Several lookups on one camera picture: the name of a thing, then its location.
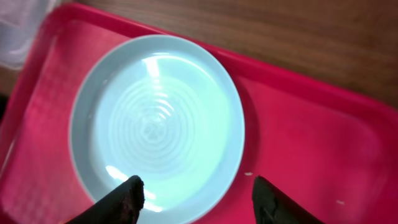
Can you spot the red serving tray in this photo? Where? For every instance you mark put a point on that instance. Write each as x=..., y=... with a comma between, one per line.
x=332, y=151

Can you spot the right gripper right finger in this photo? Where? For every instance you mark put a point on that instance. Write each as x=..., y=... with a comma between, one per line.
x=272, y=206

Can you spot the light blue plate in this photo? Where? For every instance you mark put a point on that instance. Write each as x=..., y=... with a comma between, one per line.
x=165, y=109

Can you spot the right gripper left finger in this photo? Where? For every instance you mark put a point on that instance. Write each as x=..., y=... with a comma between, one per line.
x=121, y=206

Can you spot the clear plastic bin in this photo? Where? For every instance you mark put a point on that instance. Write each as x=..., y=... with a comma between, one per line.
x=20, y=20

